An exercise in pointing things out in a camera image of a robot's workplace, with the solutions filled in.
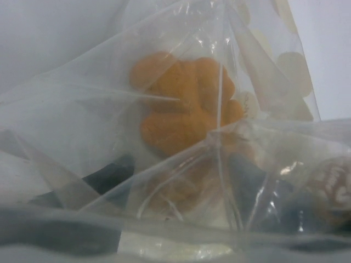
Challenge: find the clear zip top bag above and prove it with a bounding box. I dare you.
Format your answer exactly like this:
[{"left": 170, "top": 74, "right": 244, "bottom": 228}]
[{"left": 1, "top": 1, "right": 350, "bottom": 262}]

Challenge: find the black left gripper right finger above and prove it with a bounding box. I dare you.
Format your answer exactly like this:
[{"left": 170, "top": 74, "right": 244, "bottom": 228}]
[{"left": 227, "top": 153, "right": 297, "bottom": 220}]

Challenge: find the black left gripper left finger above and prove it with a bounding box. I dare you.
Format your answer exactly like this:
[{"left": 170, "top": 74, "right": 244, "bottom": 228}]
[{"left": 28, "top": 154, "right": 135, "bottom": 208}]

